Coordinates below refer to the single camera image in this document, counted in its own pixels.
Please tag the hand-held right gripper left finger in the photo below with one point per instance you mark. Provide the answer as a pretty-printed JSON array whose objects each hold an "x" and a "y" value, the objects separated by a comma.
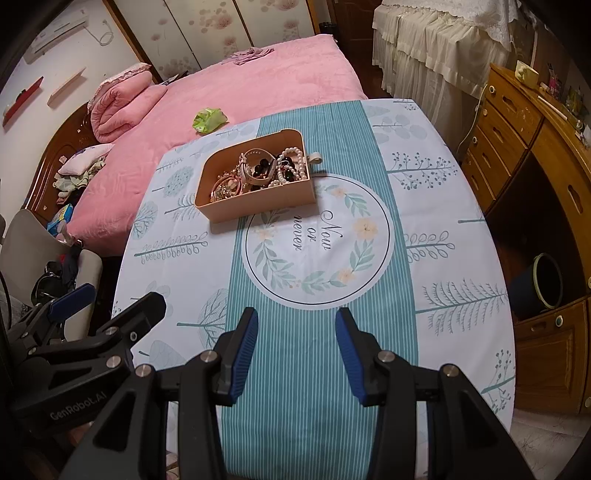
[{"x": 242, "y": 355}]

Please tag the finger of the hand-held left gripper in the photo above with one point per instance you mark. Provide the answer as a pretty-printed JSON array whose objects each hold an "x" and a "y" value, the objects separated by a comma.
[
  {"x": 141, "y": 311},
  {"x": 69, "y": 302}
]

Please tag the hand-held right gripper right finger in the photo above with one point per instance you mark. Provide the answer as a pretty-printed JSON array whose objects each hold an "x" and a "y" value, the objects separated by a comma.
[{"x": 351, "y": 355}]

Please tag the tan storage box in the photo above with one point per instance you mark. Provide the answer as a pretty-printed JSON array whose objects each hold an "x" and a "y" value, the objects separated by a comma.
[{"x": 258, "y": 203}]

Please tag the pink smart watch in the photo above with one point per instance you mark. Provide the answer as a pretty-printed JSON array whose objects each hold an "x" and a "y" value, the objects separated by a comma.
[{"x": 251, "y": 171}]

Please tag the black bag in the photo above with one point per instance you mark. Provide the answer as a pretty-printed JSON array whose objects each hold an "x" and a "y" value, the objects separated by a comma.
[{"x": 55, "y": 277}]

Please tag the teal patterned tablecloth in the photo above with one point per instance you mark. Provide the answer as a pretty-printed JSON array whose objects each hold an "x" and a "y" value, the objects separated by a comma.
[{"x": 295, "y": 323}]

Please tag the grey chair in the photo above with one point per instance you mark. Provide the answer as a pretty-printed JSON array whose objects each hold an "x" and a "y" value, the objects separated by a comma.
[{"x": 27, "y": 240}]

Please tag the blue tissue packet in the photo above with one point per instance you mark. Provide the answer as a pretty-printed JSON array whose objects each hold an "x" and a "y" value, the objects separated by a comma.
[{"x": 62, "y": 217}]

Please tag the pile of clothes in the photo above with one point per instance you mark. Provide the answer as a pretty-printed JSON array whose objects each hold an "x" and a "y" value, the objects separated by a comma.
[{"x": 69, "y": 184}]

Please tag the white floral pillow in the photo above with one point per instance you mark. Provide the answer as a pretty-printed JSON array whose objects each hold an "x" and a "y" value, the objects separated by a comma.
[{"x": 85, "y": 159}]

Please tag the wooden headboard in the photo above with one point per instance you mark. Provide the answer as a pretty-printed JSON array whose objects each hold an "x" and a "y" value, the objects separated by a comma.
[{"x": 51, "y": 157}]

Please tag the dark trash bin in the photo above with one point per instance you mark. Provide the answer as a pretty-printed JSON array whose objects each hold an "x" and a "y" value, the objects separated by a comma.
[{"x": 526, "y": 290}]

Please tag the green plastic bag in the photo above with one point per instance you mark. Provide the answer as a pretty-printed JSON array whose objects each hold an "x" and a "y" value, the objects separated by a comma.
[{"x": 210, "y": 121}]

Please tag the folded pink quilt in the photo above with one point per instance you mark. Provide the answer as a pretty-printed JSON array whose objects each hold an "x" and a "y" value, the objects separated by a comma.
[{"x": 124, "y": 106}]

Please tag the pink bedspread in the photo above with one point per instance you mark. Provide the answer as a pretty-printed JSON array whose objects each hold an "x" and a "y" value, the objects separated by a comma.
[{"x": 258, "y": 83}]

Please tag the white air conditioner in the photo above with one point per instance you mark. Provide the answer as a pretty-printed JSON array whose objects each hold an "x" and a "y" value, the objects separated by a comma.
[{"x": 55, "y": 32}]

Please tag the purple cloth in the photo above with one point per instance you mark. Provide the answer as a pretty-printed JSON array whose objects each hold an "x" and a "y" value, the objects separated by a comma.
[{"x": 247, "y": 55}]

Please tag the wooden desk with drawers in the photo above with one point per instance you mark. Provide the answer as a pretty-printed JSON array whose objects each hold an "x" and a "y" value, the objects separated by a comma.
[{"x": 508, "y": 120}]

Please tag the floral wardrobe doors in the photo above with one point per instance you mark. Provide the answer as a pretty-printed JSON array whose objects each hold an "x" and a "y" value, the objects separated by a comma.
[{"x": 207, "y": 32}]

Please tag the cream lace cover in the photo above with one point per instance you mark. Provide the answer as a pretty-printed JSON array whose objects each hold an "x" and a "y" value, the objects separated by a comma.
[{"x": 429, "y": 55}]

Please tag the green white cup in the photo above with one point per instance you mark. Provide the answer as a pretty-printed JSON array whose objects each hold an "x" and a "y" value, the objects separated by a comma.
[{"x": 526, "y": 74}]

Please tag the red wall shelf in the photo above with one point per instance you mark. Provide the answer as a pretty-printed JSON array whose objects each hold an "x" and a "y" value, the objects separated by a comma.
[{"x": 23, "y": 99}]

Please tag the wooden wall shelf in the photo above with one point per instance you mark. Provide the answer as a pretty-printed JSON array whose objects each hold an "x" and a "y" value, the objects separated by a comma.
[{"x": 67, "y": 87}]

